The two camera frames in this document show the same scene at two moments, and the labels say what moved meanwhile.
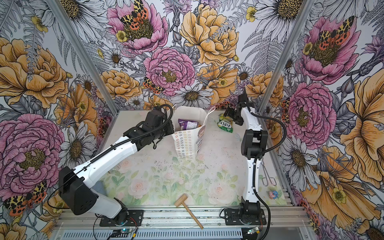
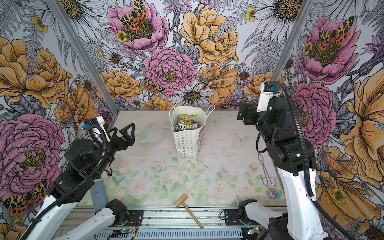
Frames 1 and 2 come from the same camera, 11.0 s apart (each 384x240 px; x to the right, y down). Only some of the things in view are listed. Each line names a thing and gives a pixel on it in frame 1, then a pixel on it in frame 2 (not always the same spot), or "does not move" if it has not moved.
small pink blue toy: x=273 y=194 does not move
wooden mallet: x=180 y=201 does not move
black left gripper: x=170 y=130 -> x=130 y=139
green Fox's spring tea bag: x=225 y=123 -> x=186 y=122
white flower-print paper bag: x=189 y=125 does not move
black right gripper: x=239 y=121 -> x=250 y=110
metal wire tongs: x=265 y=180 does not move
